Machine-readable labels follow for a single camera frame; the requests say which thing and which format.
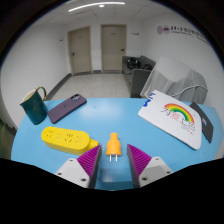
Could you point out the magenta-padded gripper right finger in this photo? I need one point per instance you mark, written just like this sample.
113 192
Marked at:
151 170

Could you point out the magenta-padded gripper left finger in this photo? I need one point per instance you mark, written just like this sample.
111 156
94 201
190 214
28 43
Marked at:
75 171

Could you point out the orange charger plug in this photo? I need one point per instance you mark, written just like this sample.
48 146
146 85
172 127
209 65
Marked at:
113 146

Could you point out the yellow power strip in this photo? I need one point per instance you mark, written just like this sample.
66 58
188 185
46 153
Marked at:
65 138

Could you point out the white rainbow-print mouse pad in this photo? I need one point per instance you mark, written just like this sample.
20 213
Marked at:
170 120

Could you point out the purple-cased smartphone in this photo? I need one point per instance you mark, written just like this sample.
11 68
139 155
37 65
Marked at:
66 108

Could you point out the black flat notebook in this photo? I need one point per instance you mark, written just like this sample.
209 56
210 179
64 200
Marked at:
205 123

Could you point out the grey sofa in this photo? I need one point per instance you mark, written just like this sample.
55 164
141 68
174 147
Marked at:
136 81

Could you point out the white-cloth-covered furniture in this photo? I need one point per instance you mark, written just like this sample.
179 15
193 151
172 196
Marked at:
173 78

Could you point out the black bag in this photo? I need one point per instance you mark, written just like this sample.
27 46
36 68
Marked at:
133 62

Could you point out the beige door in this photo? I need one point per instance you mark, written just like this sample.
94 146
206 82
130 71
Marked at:
113 48
80 51

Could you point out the long ceiling light strip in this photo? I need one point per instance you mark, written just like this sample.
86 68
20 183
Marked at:
90 5

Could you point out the round ceiling light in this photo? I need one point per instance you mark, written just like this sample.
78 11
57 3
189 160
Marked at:
101 6

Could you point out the wall sign lettering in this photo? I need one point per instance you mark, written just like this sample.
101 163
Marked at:
180 31

